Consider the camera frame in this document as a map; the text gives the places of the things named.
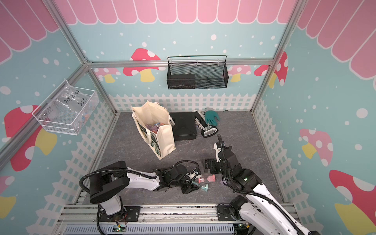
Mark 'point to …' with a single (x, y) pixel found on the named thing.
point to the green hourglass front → (204, 187)
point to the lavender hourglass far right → (222, 182)
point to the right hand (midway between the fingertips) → (209, 160)
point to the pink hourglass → (211, 178)
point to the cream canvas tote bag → (154, 122)
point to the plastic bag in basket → (82, 102)
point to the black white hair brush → (206, 130)
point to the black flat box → (184, 128)
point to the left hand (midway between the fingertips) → (195, 185)
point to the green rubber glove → (212, 118)
